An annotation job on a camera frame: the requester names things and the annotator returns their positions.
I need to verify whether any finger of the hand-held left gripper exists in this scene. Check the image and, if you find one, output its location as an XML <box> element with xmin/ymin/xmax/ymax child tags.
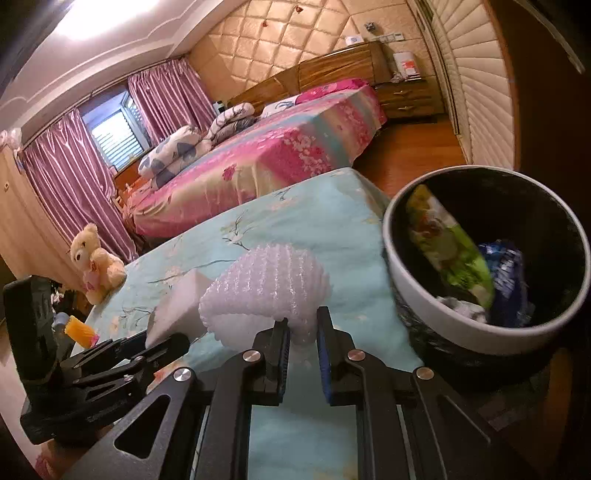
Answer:
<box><xmin>74</xmin><ymin>355</ymin><xmax>155</xmax><ymax>402</ymax></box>
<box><xmin>60</xmin><ymin>332</ymin><xmax>191</xmax><ymax>370</ymax></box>

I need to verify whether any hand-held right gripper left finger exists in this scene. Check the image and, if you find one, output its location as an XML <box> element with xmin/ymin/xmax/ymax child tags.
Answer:
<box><xmin>65</xmin><ymin>318</ymin><xmax>291</xmax><ymax>480</ymax></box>

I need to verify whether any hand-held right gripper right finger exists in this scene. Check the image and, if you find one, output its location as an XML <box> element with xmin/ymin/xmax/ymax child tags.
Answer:
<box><xmin>315</xmin><ymin>305</ymin><xmax>541</xmax><ymax>480</ymax></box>

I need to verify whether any white foam fruit net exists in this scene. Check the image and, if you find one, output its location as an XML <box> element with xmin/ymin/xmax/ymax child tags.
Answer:
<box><xmin>198</xmin><ymin>244</ymin><xmax>332</xmax><ymax>347</ymax></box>

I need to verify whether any white round trash bin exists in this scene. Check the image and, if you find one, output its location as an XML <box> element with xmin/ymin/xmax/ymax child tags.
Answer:
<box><xmin>382</xmin><ymin>165</ymin><xmax>591</xmax><ymax>356</ymax></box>

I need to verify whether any white paper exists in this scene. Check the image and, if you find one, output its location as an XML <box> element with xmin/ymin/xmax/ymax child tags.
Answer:
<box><xmin>436</xmin><ymin>295</ymin><xmax>490</xmax><ymax>324</ymax></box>

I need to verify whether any green snack packet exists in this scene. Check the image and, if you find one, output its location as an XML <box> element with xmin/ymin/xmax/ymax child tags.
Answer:
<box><xmin>406</xmin><ymin>185</ymin><xmax>496</xmax><ymax>311</ymax></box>

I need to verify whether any blue plastic wrapper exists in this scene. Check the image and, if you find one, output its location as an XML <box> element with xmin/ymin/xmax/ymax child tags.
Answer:
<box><xmin>478</xmin><ymin>240</ymin><xmax>532</xmax><ymax>328</ymax></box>

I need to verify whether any white-rimmed black trash bin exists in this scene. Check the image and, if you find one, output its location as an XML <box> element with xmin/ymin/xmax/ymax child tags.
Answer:
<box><xmin>392</xmin><ymin>168</ymin><xmax>587</xmax><ymax>384</ymax></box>

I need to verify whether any orange yellow toy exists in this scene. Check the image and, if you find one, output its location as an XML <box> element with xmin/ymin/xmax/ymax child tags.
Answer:
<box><xmin>65</xmin><ymin>315</ymin><xmax>100</xmax><ymax>349</ymax></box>

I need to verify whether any white foam block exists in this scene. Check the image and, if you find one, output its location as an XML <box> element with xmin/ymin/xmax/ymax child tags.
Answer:
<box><xmin>145</xmin><ymin>270</ymin><xmax>218</xmax><ymax>349</ymax></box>

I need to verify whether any beige teddy bear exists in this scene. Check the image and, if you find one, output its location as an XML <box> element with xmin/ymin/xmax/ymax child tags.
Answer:
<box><xmin>69</xmin><ymin>223</ymin><xmax>127</xmax><ymax>305</ymax></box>

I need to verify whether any light wooden cabinet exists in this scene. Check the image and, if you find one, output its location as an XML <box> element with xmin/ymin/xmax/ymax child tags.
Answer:
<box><xmin>0</xmin><ymin>148</ymin><xmax>88</xmax><ymax>296</ymax></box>

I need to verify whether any teal floral tablecloth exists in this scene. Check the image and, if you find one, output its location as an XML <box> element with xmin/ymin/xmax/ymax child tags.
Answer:
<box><xmin>85</xmin><ymin>167</ymin><xmax>426</xmax><ymax>480</ymax></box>

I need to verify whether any pink curtain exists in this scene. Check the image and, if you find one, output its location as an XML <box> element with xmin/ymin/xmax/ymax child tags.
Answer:
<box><xmin>21</xmin><ymin>108</ymin><xmax>139</xmax><ymax>264</ymax></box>
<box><xmin>127</xmin><ymin>58</ymin><xmax>218</xmax><ymax>148</ymax></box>

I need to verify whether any window with blinds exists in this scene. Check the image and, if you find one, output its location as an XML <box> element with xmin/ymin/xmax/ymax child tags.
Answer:
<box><xmin>83</xmin><ymin>90</ymin><xmax>148</xmax><ymax>171</ymax></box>

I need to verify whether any folded white blue floral quilt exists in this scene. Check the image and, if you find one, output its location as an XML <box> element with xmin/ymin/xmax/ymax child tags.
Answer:
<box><xmin>139</xmin><ymin>102</ymin><xmax>257</xmax><ymax>190</ymax></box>

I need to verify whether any bed with pink floral sheet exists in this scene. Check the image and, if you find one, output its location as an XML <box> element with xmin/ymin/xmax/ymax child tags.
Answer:
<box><xmin>122</xmin><ymin>85</ymin><xmax>389</xmax><ymax>238</ymax></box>

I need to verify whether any white blue pillow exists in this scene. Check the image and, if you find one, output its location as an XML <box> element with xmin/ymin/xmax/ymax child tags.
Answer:
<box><xmin>261</xmin><ymin>99</ymin><xmax>298</xmax><ymax>118</ymax></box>

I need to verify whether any pink floral pillow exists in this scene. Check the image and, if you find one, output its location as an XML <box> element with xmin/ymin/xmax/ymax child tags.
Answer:
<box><xmin>295</xmin><ymin>78</ymin><xmax>370</xmax><ymax>104</ymax></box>

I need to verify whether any wooden nightstand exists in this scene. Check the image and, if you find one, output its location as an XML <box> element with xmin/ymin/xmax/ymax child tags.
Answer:
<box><xmin>373</xmin><ymin>78</ymin><xmax>446</xmax><ymax>121</ymax></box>

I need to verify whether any wooden headboard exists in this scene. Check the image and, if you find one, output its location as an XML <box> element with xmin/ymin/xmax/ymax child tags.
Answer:
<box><xmin>226</xmin><ymin>41</ymin><xmax>386</xmax><ymax>109</ymax></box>

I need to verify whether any white red box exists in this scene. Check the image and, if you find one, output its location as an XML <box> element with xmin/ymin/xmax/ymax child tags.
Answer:
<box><xmin>392</xmin><ymin>51</ymin><xmax>422</xmax><ymax>79</ymax></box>

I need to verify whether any wooden wardrobe with louvered doors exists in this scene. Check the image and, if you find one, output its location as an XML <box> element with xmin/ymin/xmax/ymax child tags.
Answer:
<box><xmin>409</xmin><ymin>0</ymin><xmax>591</xmax><ymax>171</ymax></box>

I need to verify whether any ceiling light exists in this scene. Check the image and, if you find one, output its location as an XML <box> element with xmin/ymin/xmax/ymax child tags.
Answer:
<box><xmin>55</xmin><ymin>0</ymin><xmax>158</xmax><ymax>40</ymax></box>

